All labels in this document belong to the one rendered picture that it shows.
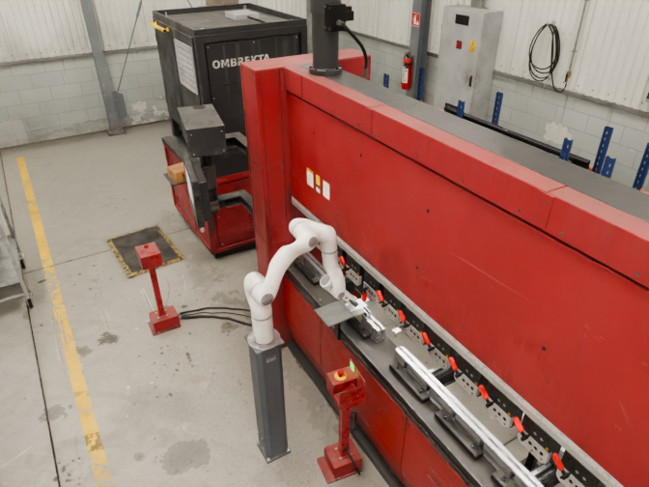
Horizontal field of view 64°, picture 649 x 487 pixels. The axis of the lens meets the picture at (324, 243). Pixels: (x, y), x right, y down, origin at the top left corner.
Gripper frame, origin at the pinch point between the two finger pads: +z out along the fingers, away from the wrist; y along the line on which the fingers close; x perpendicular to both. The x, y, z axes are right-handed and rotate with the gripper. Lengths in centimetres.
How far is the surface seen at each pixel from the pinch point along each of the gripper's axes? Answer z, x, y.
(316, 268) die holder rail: 6, 3, 52
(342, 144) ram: -75, -64, 17
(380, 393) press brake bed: 18, 28, -48
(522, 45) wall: 226, -369, 269
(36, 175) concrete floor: -27, 194, 578
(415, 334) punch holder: -14, -13, -60
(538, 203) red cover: -94, -77, -114
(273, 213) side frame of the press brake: -29, -7, 86
